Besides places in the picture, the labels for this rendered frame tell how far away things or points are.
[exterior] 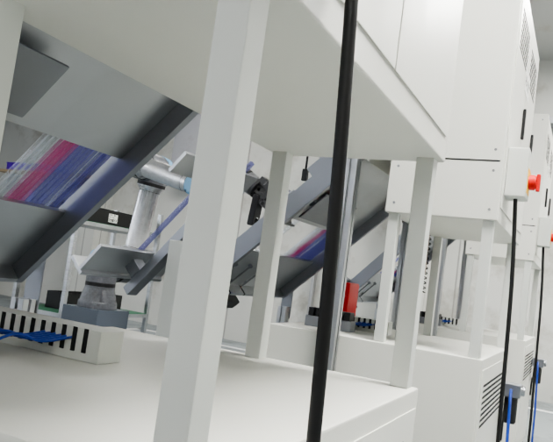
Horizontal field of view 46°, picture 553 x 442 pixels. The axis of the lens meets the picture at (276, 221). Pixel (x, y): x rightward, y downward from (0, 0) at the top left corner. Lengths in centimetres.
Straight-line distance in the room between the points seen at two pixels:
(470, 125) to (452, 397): 76
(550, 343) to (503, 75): 436
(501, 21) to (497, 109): 26
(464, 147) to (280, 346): 81
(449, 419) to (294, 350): 49
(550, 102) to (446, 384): 475
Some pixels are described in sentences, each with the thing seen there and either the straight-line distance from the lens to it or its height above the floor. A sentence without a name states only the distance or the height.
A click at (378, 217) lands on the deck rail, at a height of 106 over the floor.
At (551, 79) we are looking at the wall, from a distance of 646.
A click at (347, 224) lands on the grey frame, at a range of 192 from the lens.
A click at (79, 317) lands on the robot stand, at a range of 257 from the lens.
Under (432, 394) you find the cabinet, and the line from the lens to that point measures 189.
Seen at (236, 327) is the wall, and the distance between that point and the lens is 706.
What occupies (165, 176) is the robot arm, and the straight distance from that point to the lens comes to 241.
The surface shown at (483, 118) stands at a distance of 193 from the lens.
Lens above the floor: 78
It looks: 5 degrees up
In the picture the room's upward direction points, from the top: 8 degrees clockwise
